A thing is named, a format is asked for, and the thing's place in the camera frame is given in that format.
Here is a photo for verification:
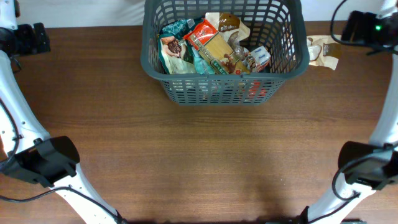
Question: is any Pantree mushroom bag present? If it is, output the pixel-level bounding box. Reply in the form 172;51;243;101
205;12;250;60

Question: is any green coffee snack bag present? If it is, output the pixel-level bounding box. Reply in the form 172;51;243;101
158;17;203;75

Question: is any grey plastic lattice basket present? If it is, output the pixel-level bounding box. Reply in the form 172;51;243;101
141;0;309;105

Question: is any mint green wipes packet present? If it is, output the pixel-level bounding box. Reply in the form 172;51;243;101
192;47;215;75

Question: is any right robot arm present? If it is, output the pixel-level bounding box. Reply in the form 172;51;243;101
295;0;397;223

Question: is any San Remo spaghetti packet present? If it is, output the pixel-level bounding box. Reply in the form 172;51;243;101
183;19;251;75

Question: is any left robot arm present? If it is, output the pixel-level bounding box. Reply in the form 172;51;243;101
1;0;127;224

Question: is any multicolour tissue pocket pack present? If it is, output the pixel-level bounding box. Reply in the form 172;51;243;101
246;46;271;73

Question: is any Pantree white rice bag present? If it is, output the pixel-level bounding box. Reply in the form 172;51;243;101
307;35;343;70

